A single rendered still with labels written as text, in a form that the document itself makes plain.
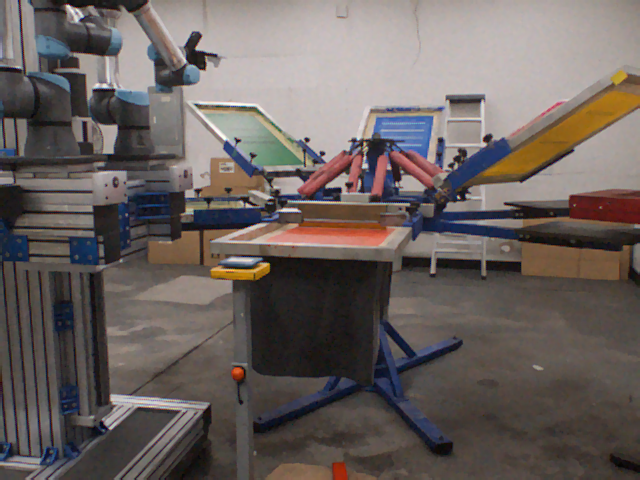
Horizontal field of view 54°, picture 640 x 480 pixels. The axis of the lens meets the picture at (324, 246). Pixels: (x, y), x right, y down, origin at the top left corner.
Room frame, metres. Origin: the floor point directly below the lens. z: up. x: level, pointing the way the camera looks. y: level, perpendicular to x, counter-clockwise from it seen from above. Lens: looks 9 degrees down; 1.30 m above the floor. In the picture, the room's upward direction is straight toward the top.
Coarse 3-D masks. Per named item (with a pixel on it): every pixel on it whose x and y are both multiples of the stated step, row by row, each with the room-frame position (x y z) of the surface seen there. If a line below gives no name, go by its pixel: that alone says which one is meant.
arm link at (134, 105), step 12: (120, 96) 2.27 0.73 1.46; (132, 96) 2.26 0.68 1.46; (144, 96) 2.29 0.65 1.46; (108, 108) 2.31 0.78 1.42; (120, 108) 2.27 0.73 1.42; (132, 108) 2.26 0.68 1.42; (144, 108) 2.29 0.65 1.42; (120, 120) 2.27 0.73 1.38; (132, 120) 2.26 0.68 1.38; (144, 120) 2.29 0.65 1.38
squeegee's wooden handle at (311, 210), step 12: (300, 204) 2.48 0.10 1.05; (312, 204) 2.47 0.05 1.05; (324, 204) 2.46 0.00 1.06; (336, 204) 2.45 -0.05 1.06; (348, 204) 2.44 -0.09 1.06; (360, 204) 2.43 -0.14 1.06; (372, 204) 2.42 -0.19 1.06; (384, 204) 2.41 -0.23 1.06; (312, 216) 2.47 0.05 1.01; (324, 216) 2.46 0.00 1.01; (336, 216) 2.45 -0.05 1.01; (348, 216) 2.44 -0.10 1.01; (360, 216) 2.42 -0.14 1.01; (372, 216) 2.41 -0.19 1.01
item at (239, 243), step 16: (272, 224) 2.42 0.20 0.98; (288, 224) 2.61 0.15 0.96; (224, 240) 1.96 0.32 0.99; (240, 240) 2.09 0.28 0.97; (400, 240) 1.95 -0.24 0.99; (288, 256) 1.87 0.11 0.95; (304, 256) 1.86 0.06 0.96; (320, 256) 1.85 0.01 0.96; (336, 256) 1.84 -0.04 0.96; (352, 256) 1.82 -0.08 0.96; (368, 256) 1.81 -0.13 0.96; (384, 256) 1.80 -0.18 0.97
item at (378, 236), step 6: (390, 228) 2.49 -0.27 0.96; (336, 234) 2.32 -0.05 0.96; (342, 234) 2.32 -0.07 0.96; (348, 234) 2.32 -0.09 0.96; (354, 234) 2.32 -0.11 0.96; (360, 234) 2.32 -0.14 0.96; (366, 234) 2.32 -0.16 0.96; (372, 234) 2.33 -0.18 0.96; (378, 234) 2.32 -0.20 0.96; (384, 234) 2.33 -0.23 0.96; (372, 240) 2.18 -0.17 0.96; (378, 240) 2.18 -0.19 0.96; (384, 240) 2.18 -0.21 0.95
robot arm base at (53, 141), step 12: (36, 132) 1.77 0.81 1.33; (48, 132) 1.78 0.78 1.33; (60, 132) 1.79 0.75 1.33; (72, 132) 1.84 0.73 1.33; (36, 144) 1.76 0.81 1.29; (48, 144) 1.76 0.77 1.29; (60, 144) 1.79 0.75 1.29; (72, 144) 1.81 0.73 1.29; (36, 156) 1.76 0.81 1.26; (48, 156) 1.76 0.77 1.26; (60, 156) 1.77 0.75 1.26; (72, 156) 1.80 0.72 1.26
